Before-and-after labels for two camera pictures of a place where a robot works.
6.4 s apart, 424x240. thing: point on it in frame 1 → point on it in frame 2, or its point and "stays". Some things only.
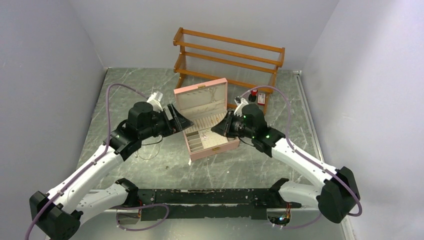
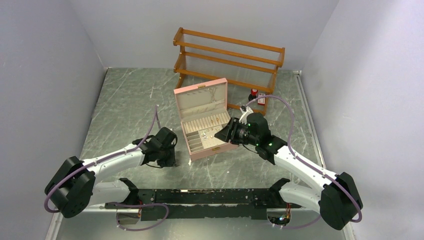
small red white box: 261,98 stays
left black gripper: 178,122 → 171,161
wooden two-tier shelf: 206,57 stays
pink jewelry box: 205,105 stays
